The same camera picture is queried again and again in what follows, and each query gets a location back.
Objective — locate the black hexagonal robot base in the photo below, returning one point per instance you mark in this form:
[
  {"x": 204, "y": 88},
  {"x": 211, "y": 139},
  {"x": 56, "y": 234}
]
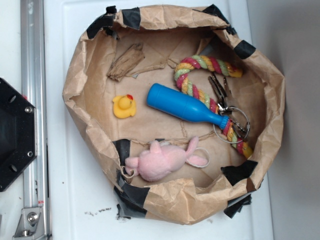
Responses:
[{"x": 17, "y": 134}]

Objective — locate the brown paper bag bin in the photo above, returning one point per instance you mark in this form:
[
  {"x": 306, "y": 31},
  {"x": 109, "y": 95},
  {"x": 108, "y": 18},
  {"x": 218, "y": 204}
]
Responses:
[{"x": 170, "y": 34}]

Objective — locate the blue plastic bottle toy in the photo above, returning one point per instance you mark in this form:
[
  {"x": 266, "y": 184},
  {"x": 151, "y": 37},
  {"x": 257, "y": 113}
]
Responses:
[{"x": 182, "y": 106}]

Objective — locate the yellow rubber duck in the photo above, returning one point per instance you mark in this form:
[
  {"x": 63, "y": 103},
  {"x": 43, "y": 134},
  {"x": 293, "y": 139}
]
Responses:
[{"x": 124, "y": 106}]

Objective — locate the pink plush bunny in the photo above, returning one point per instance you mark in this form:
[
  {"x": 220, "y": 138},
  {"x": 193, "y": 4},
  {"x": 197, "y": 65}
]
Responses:
[{"x": 160, "y": 160}]

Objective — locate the metal keys on ring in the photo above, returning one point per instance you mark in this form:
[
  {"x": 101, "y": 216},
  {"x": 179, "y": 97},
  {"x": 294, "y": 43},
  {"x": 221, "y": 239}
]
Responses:
[{"x": 227, "y": 106}]

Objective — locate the multicolour rope toy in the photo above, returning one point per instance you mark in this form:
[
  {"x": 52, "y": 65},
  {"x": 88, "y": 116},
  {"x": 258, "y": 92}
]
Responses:
[{"x": 221, "y": 69}]

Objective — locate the aluminium rail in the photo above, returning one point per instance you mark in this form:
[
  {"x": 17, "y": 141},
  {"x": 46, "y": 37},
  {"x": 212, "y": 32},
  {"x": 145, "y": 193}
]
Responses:
[{"x": 33, "y": 82}]

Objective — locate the metal corner bracket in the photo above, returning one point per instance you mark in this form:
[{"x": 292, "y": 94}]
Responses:
[{"x": 30, "y": 225}]

